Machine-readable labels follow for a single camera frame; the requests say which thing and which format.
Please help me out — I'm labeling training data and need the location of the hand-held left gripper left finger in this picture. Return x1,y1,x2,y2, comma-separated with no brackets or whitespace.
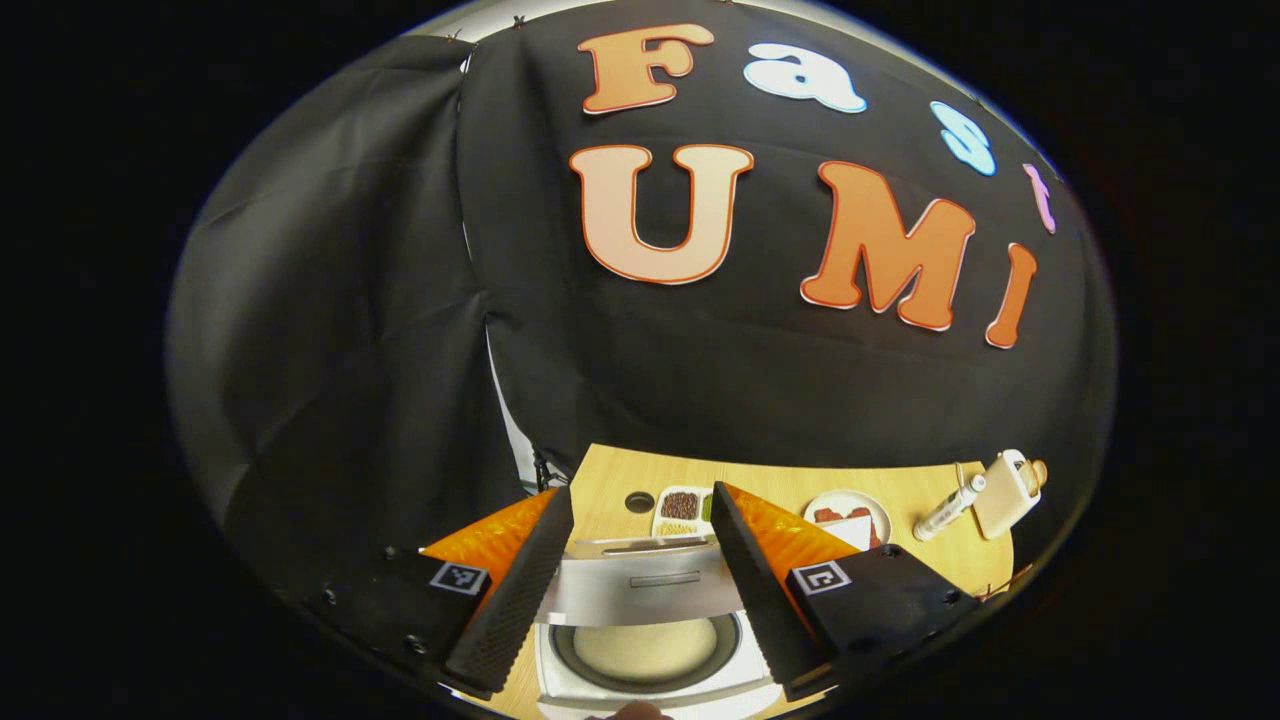
320,487,577,701

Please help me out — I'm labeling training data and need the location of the white divided seasoning dish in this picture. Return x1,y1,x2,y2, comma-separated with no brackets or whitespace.
652,485,716,539

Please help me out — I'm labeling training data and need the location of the white rice cooker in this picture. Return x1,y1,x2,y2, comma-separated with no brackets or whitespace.
535,535,779,720

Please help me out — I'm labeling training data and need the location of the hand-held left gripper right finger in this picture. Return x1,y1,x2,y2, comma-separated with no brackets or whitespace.
710,482,981,703

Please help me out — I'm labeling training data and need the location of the black backdrop cloth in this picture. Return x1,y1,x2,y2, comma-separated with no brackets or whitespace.
165,0,1116,601

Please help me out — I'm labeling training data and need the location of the round white plate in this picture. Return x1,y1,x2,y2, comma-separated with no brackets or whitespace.
803,489,892,553

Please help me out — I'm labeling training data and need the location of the row of black clips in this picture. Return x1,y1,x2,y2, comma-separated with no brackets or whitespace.
445,12,531,43

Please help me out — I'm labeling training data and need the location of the white rice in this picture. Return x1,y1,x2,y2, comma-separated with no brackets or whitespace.
572,618,719,682

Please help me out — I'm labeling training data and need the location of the white toaster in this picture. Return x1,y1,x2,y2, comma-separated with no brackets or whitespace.
972,449,1046,541

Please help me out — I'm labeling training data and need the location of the white milk bottle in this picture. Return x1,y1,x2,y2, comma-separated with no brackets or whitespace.
912,473,988,543

